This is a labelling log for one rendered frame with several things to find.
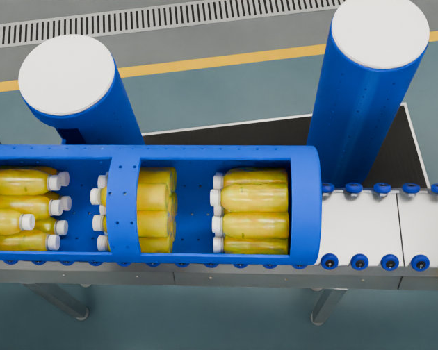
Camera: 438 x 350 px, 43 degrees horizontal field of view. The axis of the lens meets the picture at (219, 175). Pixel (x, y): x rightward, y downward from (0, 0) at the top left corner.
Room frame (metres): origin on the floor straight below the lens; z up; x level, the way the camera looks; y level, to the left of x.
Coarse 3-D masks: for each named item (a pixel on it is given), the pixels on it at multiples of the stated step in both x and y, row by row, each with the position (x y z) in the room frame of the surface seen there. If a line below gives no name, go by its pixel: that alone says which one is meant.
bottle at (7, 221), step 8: (0, 208) 0.55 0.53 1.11; (8, 208) 0.54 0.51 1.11; (0, 216) 0.52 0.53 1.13; (8, 216) 0.52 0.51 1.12; (16, 216) 0.52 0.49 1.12; (0, 224) 0.50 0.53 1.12; (8, 224) 0.50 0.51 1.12; (16, 224) 0.50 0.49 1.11; (0, 232) 0.49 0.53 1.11; (8, 232) 0.49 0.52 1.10; (16, 232) 0.49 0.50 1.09
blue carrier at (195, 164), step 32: (0, 160) 0.71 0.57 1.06; (32, 160) 0.70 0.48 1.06; (64, 160) 0.68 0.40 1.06; (96, 160) 0.67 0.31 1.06; (128, 160) 0.58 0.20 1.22; (160, 160) 0.65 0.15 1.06; (192, 160) 0.64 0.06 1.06; (224, 160) 0.63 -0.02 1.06; (256, 160) 0.62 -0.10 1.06; (288, 160) 0.61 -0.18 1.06; (64, 192) 0.63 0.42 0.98; (128, 192) 0.50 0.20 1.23; (192, 192) 0.59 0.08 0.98; (320, 192) 0.44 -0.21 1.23; (128, 224) 0.43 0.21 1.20; (192, 224) 0.50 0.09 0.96; (320, 224) 0.38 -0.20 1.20; (0, 256) 0.43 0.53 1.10; (32, 256) 0.42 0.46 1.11; (64, 256) 0.41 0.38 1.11; (96, 256) 0.40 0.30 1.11; (128, 256) 0.39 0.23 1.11; (160, 256) 0.38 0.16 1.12; (192, 256) 0.37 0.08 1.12; (224, 256) 0.36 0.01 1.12; (256, 256) 0.35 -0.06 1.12; (288, 256) 0.34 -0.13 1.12
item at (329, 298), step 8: (328, 288) 0.38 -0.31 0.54; (328, 296) 0.36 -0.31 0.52; (336, 296) 0.36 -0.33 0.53; (320, 304) 0.38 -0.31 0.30; (328, 304) 0.36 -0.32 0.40; (336, 304) 0.36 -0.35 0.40; (312, 312) 0.40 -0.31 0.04; (320, 312) 0.36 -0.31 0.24; (328, 312) 0.36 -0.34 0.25; (312, 320) 0.37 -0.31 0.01; (320, 320) 0.36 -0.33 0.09
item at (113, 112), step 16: (112, 96) 0.91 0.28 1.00; (32, 112) 0.90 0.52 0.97; (80, 112) 0.85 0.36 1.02; (96, 112) 0.86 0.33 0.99; (112, 112) 0.89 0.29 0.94; (128, 112) 0.95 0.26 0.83; (64, 128) 0.84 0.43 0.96; (80, 128) 0.84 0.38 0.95; (96, 128) 0.85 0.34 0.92; (112, 128) 0.87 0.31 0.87; (128, 128) 0.92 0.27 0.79; (80, 144) 1.05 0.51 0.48; (96, 144) 0.84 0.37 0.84; (112, 144) 0.86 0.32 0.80; (128, 144) 0.90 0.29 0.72; (144, 144) 0.98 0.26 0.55
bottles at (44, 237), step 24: (0, 168) 0.68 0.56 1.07; (24, 168) 0.67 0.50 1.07; (48, 168) 0.67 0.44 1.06; (144, 168) 0.63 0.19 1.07; (168, 168) 0.62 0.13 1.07; (240, 168) 0.60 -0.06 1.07; (264, 168) 0.59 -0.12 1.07; (48, 192) 0.62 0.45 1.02; (48, 216) 0.54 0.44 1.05; (0, 240) 0.48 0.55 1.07; (24, 240) 0.47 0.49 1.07; (48, 240) 0.47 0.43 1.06; (144, 240) 0.44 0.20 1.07; (168, 240) 0.43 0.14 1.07; (216, 240) 0.42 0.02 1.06; (240, 240) 0.41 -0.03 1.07; (264, 240) 0.40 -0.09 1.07
